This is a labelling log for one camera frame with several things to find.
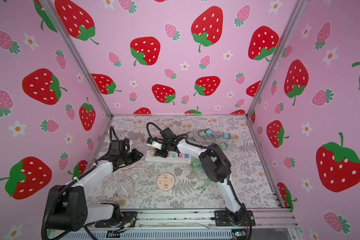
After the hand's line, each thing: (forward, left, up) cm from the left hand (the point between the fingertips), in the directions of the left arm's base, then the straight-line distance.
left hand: (142, 154), depth 89 cm
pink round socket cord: (-23, +11, -7) cm, 27 cm away
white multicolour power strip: (+1, -18, -5) cm, 18 cm away
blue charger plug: (+22, -43, -6) cm, 49 cm away
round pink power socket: (-15, -15, -6) cm, 22 cm away
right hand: (+4, -7, -2) cm, 9 cm away
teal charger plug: (+20, -56, -8) cm, 60 cm away
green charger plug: (+21, -38, -7) cm, 44 cm away
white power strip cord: (-6, +9, -8) cm, 14 cm away
